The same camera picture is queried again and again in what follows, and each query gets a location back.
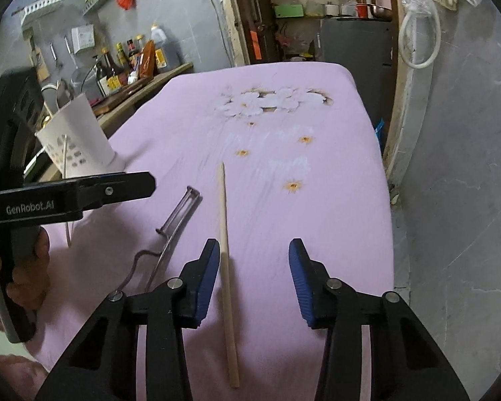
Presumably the dark grey cabinet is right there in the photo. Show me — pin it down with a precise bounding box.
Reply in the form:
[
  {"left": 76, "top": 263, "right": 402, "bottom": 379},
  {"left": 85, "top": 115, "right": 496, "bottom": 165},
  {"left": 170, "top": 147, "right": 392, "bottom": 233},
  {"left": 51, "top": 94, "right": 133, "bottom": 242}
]
[{"left": 320, "top": 17, "right": 395, "bottom": 127}]

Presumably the white perforated utensil holder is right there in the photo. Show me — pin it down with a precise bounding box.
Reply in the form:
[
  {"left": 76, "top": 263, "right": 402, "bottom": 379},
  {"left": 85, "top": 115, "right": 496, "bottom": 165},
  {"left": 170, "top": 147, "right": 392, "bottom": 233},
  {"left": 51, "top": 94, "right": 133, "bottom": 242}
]
[{"left": 34, "top": 92, "right": 118, "bottom": 177}]

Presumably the person's left hand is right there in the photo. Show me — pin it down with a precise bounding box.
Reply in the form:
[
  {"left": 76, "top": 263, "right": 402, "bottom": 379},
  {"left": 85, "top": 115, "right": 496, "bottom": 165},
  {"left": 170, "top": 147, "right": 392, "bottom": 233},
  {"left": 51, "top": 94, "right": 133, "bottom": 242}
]
[{"left": 0, "top": 228, "right": 51, "bottom": 314}]

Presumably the white wall rack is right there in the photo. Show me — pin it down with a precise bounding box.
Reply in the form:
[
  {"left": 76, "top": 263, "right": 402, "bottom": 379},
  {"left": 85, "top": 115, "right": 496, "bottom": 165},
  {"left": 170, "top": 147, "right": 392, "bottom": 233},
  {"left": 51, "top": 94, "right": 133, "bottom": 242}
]
[{"left": 12, "top": 0, "right": 72, "bottom": 26}]

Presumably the pink floral tablecloth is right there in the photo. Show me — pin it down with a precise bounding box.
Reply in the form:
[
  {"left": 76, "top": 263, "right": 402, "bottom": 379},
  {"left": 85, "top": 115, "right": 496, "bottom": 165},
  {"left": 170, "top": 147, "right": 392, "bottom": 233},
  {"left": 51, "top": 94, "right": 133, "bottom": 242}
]
[{"left": 25, "top": 62, "right": 395, "bottom": 401}]

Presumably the wooden knife holder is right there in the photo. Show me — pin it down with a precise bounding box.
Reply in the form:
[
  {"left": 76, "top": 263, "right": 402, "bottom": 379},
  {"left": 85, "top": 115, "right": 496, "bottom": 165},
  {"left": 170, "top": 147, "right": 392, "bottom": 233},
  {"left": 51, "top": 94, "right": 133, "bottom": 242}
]
[{"left": 24, "top": 28, "right": 51, "bottom": 81}]

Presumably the wooden counter shelf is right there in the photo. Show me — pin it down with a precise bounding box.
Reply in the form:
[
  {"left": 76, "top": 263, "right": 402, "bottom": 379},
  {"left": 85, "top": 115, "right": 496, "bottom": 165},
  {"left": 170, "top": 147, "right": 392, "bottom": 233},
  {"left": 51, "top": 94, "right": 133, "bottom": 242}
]
[{"left": 94, "top": 62, "right": 193, "bottom": 135}]

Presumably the brown seasoning packet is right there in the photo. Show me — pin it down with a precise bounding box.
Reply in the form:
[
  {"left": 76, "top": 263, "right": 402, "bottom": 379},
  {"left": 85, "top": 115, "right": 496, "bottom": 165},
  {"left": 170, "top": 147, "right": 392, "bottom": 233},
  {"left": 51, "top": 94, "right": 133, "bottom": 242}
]
[{"left": 138, "top": 40, "right": 158, "bottom": 78}]

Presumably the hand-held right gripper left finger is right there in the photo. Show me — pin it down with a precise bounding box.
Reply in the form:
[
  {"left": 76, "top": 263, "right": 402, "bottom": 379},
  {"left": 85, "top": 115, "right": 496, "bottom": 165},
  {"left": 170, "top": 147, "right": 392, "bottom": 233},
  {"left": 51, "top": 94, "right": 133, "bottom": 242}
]
[{"left": 35, "top": 238, "right": 221, "bottom": 401}]

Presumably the white wall box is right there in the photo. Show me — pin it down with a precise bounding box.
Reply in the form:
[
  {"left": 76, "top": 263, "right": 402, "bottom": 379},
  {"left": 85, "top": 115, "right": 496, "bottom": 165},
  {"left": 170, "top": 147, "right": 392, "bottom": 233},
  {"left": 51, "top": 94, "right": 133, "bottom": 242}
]
[{"left": 70, "top": 24, "right": 96, "bottom": 53}]

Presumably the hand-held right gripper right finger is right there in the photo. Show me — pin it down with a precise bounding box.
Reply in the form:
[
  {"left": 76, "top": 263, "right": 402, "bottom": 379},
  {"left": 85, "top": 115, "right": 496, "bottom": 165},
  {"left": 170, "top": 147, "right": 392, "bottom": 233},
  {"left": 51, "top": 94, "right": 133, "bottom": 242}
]
[{"left": 288, "top": 238, "right": 470, "bottom": 401}]

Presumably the wooden cutting board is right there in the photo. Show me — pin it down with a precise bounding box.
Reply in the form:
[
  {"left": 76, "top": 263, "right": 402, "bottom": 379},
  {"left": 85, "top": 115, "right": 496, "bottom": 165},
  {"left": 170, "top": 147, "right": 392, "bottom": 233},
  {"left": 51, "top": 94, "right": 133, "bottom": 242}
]
[{"left": 91, "top": 84, "right": 145, "bottom": 115}]

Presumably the metal wire-handled peeler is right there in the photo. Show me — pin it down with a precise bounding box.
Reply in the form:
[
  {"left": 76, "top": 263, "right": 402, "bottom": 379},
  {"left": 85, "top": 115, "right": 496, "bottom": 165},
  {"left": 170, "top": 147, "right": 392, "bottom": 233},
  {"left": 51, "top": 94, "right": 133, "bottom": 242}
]
[{"left": 121, "top": 185, "right": 202, "bottom": 298}]

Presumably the metal bowl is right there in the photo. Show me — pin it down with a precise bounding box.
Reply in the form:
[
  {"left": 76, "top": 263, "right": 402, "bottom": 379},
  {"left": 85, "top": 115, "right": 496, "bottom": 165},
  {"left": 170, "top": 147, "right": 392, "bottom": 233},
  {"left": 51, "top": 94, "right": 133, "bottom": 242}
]
[{"left": 365, "top": 3, "right": 393, "bottom": 20}]

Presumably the yellow-label sauce bottle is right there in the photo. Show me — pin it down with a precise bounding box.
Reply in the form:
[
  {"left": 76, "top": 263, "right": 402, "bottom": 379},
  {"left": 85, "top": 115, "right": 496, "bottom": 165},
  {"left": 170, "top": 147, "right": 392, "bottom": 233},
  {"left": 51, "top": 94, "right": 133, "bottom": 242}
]
[{"left": 116, "top": 42, "right": 130, "bottom": 73}]

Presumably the orange-handled tool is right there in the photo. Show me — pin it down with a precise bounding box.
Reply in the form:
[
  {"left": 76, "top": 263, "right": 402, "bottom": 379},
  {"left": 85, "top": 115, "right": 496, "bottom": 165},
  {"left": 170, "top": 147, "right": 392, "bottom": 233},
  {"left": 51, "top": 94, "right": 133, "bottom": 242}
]
[{"left": 249, "top": 29, "right": 263, "bottom": 61}]

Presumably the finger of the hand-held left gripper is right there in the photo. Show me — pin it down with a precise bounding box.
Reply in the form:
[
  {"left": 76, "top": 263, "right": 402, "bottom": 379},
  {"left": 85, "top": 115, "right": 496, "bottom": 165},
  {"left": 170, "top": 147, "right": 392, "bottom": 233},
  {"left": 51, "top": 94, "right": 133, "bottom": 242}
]
[{"left": 73, "top": 171, "right": 157, "bottom": 218}]

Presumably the green box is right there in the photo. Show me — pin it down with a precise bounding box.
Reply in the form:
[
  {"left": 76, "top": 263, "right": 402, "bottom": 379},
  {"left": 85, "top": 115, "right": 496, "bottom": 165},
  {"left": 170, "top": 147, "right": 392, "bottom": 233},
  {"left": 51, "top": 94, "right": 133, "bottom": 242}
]
[{"left": 274, "top": 4, "right": 305, "bottom": 18}]

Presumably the large dark soy sauce bottle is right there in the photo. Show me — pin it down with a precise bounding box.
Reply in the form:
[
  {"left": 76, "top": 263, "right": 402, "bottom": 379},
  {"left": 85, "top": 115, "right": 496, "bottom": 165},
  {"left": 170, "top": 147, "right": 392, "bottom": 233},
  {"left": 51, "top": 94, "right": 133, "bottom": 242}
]
[{"left": 96, "top": 47, "right": 122, "bottom": 95}]

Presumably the white looped hose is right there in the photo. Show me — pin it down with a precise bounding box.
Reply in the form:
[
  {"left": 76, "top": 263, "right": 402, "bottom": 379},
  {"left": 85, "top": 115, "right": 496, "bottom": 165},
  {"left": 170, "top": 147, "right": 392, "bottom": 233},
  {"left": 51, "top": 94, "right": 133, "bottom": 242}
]
[{"left": 398, "top": 6, "right": 442, "bottom": 70}]

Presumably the large oil bottle white cap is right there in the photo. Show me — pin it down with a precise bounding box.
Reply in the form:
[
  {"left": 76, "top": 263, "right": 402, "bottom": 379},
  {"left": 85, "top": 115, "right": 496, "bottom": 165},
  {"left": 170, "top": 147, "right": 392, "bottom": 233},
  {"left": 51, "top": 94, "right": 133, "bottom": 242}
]
[{"left": 150, "top": 24, "right": 170, "bottom": 70}]

